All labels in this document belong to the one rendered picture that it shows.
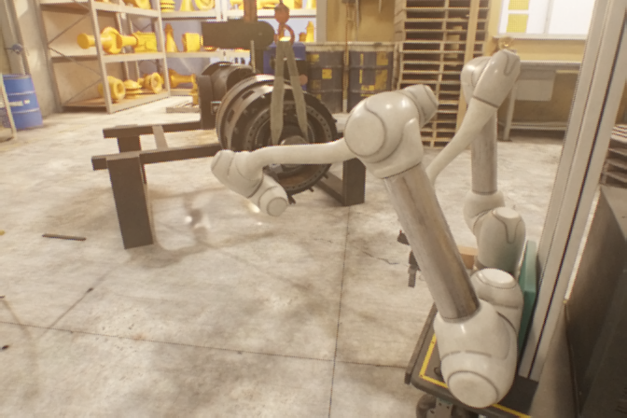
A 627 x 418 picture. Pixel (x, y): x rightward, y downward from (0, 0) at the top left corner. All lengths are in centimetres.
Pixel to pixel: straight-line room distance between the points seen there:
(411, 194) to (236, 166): 58
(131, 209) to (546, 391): 236
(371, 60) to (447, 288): 405
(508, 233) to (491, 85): 55
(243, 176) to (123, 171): 151
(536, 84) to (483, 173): 448
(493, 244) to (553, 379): 47
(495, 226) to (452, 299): 66
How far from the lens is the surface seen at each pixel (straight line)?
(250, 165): 118
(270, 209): 123
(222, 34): 434
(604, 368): 126
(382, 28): 621
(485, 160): 164
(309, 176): 176
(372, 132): 77
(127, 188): 264
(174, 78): 1090
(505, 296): 112
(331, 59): 482
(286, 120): 174
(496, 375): 97
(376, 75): 479
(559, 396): 144
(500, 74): 142
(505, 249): 157
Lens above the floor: 129
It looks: 21 degrees down
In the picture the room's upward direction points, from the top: straight up
